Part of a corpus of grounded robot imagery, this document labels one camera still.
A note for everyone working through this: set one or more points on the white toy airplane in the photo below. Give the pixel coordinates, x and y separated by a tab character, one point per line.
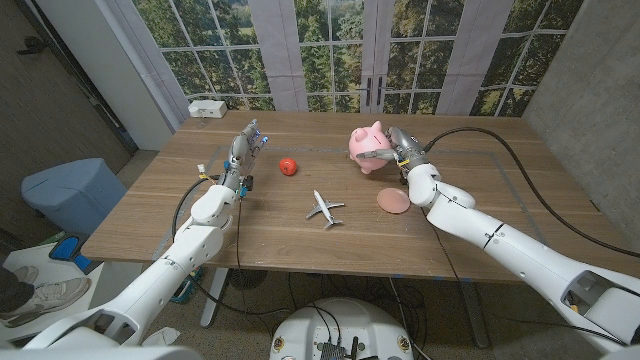
324	207

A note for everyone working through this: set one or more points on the pink plastic piggy bank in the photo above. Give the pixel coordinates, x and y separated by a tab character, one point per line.
367	142

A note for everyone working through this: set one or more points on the red toy tomato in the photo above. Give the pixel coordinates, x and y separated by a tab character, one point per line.
288	166

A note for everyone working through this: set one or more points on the teal basket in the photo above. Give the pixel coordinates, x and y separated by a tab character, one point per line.
182	290

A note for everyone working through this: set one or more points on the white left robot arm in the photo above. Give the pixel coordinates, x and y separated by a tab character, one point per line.
160	270

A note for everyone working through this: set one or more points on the grey tape outline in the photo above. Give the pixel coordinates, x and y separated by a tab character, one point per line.
310	149

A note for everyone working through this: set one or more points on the blue and black object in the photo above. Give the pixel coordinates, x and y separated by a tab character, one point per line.
65	248

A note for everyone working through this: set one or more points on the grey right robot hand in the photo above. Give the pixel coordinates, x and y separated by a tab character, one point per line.
407	147

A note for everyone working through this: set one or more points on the crumpled white paper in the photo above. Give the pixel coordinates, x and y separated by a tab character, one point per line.
161	337

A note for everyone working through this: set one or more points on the white plastic box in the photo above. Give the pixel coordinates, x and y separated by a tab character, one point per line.
207	108

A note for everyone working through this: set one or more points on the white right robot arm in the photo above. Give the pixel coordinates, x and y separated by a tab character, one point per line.
515	250

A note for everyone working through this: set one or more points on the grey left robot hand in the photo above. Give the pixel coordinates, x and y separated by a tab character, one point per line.
240	152

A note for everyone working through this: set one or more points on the white sneaker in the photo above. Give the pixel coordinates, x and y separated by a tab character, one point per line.
25	274
55	295

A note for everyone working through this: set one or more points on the blue-grey bin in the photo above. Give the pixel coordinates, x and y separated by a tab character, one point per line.
72	195

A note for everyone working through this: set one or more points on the white table leg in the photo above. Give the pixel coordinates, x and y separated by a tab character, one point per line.
214	300

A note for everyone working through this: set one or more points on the grey table leg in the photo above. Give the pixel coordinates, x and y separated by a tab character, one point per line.
474	315

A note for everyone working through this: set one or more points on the white robot torso base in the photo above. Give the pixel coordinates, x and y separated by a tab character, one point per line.
345	325

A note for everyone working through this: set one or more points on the pink round plate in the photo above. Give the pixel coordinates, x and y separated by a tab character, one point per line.
392	201

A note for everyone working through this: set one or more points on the printed window backdrop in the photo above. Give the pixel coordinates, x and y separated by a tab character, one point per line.
280	50

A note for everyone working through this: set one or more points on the dark trouser leg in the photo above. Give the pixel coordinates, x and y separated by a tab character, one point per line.
12	292

